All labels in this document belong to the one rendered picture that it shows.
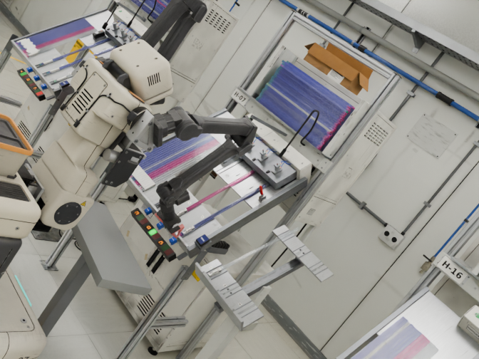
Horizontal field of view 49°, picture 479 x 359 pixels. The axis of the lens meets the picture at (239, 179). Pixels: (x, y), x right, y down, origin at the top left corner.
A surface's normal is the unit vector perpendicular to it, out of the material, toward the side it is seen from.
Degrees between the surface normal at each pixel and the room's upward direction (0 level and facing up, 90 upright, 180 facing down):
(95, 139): 90
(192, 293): 90
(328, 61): 80
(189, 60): 90
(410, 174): 90
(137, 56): 48
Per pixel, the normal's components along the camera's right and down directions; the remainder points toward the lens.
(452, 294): -0.54, -0.19
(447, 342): 0.03, -0.70
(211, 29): 0.61, 0.58
